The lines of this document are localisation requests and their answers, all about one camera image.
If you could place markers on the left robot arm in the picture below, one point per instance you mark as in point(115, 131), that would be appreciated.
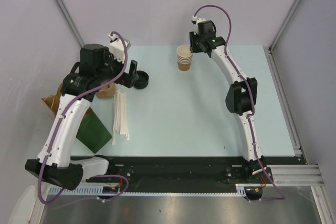
point(98, 64)

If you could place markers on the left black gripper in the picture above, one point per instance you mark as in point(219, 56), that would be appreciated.
point(127, 79)

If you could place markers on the white slotted cable duct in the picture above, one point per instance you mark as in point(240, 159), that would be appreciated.
point(92, 190)

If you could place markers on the aluminium frame rail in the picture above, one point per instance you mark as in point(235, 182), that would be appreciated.
point(298, 175)

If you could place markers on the brown pulp cup carriers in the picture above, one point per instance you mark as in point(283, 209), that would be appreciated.
point(107, 91)

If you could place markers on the white wrapped straws bundle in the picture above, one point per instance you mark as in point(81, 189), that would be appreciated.
point(120, 116)

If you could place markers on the brown paper bag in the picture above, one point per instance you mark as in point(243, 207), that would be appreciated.
point(50, 104)

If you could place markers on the stack of black lids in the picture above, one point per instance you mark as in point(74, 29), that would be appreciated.
point(142, 81)

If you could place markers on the green paper bag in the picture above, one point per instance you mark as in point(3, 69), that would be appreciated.
point(92, 132)

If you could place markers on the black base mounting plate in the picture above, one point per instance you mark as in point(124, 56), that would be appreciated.
point(187, 175)

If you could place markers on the stack of brown paper cups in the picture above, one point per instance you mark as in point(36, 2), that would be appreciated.
point(184, 57)

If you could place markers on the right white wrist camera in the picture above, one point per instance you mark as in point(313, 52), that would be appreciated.
point(196, 20)

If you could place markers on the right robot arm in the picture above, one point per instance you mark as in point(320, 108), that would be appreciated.
point(240, 99)

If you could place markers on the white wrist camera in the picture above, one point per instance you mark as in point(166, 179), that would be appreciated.
point(116, 47)
point(196, 20)

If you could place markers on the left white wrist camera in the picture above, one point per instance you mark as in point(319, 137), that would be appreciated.
point(116, 47)

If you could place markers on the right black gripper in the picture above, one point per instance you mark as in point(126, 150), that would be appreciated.
point(192, 36)

